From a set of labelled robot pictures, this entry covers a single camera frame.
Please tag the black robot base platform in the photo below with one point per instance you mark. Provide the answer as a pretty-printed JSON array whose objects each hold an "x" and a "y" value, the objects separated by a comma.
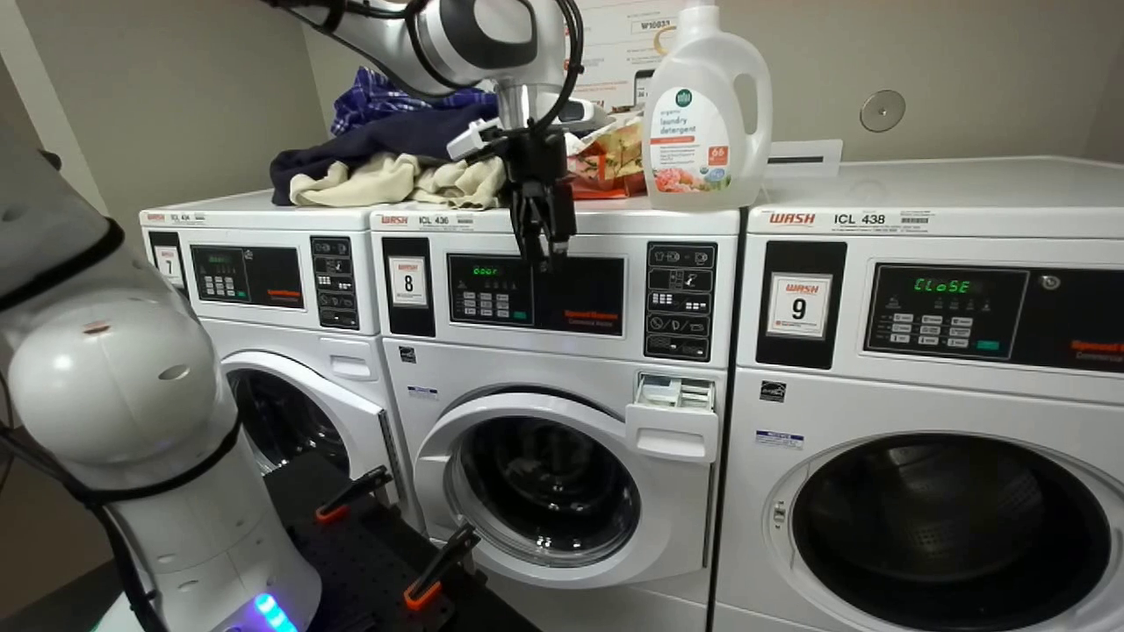
[{"x": 352, "y": 562}]

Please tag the round door of washer 8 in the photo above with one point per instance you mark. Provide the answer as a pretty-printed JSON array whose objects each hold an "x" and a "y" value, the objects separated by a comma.
[{"x": 678, "y": 493}]

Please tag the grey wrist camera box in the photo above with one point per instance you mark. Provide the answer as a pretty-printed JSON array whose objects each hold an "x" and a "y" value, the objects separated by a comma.
[{"x": 474, "y": 140}]

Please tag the blue plaid cloth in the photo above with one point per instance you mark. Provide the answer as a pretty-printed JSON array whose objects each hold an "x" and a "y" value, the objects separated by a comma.
[{"x": 373, "y": 106}]

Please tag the white detergent bottle green label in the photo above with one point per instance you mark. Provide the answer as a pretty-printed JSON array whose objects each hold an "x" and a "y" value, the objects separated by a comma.
[{"x": 704, "y": 129}]

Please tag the cream cloth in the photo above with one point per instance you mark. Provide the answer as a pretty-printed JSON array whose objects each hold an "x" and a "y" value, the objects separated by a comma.
[
  {"x": 462, "y": 185},
  {"x": 352, "y": 185}
]

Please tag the dark navy cloth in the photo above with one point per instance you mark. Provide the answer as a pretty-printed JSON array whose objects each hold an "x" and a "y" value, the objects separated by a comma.
[{"x": 352, "y": 152}]

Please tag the round wall plate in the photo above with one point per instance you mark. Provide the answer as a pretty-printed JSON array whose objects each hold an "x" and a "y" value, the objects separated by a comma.
[{"x": 883, "y": 110}]

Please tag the white washing machine small label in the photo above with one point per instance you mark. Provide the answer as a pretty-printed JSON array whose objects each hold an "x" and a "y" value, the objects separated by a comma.
[{"x": 293, "y": 339}]

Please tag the white number 8 label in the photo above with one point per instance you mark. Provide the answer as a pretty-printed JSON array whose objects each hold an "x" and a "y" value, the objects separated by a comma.
[{"x": 407, "y": 284}]

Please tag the white washing machine number 9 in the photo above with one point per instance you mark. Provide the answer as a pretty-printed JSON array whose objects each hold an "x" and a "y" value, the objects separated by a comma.
[{"x": 937, "y": 398}]

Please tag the white paper wall sign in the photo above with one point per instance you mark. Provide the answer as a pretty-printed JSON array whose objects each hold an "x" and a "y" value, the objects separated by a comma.
[{"x": 618, "y": 47}]

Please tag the white number 9 label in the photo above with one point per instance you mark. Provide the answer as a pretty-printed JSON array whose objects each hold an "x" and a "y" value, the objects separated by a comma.
[{"x": 800, "y": 308}]

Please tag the white washing machine number 8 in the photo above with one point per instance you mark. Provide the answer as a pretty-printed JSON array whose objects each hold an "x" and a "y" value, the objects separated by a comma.
[{"x": 529, "y": 364}]

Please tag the black clamp orange tip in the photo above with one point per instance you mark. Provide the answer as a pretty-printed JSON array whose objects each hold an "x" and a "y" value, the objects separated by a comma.
[
  {"x": 440, "y": 571},
  {"x": 352, "y": 493}
]

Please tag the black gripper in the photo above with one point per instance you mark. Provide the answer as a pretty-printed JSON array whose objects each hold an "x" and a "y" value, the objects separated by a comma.
[{"x": 537, "y": 162}]

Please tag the round door small-label washer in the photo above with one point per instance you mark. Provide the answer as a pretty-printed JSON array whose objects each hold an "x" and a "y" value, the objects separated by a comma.
[{"x": 339, "y": 404}]

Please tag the red orange snack bag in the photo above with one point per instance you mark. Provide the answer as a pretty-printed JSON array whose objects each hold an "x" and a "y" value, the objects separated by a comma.
[{"x": 608, "y": 162}]

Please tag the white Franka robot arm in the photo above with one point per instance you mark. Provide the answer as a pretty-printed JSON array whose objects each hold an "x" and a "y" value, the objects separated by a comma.
[{"x": 117, "y": 388}]

